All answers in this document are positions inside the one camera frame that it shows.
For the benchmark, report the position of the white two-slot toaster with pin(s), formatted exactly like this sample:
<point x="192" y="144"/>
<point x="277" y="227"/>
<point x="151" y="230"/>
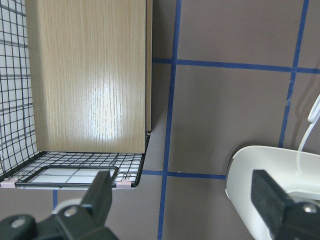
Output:
<point x="297" y="172"/>

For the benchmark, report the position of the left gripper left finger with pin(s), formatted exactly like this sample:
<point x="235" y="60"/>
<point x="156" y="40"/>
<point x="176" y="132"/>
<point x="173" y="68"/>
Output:
<point x="98" y="198"/>

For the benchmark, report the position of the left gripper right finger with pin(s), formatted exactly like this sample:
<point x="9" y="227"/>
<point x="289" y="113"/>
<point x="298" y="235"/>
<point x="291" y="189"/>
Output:
<point x="268" y="198"/>

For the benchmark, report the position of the wire basket with wooden shelf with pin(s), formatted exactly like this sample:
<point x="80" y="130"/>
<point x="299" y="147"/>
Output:
<point x="75" y="92"/>

